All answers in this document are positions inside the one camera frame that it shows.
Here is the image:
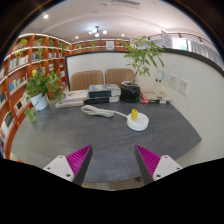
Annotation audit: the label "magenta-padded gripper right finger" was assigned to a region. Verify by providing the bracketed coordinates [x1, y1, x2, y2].
[134, 144, 184, 186]

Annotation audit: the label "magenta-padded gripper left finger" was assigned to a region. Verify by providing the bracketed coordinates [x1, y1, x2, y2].
[43, 144, 94, 187]

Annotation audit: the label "yellow charger block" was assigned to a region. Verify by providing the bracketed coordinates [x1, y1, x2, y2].
[130, 108, 139, 122]

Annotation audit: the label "round white power strip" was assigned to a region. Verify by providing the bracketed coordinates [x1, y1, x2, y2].
[126, 112, 150, 132]

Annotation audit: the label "red-spined book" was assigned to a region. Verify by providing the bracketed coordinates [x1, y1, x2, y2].
[140, 98, 168, 105]

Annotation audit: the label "leafy plant in white pot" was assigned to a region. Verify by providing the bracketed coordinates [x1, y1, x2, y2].
[23, 68, 67, 124]

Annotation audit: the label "white flat book stack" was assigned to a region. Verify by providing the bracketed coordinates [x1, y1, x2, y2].
[54, 89, 89, 109]

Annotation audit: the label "thick dark book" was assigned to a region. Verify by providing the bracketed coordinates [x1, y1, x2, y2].
[83, 95, 120, 105]

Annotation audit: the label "tall plant in black pot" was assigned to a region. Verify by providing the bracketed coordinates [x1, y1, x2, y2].
[119, 34, 166, 103]

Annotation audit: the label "clear water bottle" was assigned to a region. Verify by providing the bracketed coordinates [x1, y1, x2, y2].
[153, 69, 165, 94]

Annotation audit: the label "orange wooden bookshelf unit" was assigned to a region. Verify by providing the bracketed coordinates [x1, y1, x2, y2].
[0, 32, 131, 159]

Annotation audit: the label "white window curtains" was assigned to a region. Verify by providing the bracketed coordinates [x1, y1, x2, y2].
[186, 38, 224, 68]

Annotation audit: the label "white sign board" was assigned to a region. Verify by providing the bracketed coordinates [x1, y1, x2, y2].
[160, 29, 173, 49]

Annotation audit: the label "ceiling chandelier lamp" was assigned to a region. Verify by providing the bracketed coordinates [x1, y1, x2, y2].
[88, 25, 109, 38]

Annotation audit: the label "recessed ceiling lights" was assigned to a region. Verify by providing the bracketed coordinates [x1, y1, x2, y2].
[42, 13, 126, 40]

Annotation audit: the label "ceiling air vent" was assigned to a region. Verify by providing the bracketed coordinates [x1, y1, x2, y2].
[109, 0, 142, 8]

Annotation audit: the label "white power strip cable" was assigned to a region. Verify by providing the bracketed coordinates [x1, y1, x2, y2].
[80, 104, 129, 119]

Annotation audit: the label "white wall outlet panel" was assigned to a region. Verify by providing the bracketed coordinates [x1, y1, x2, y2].
[177, 78, 190, 97]
[168, 73, 179, 89]

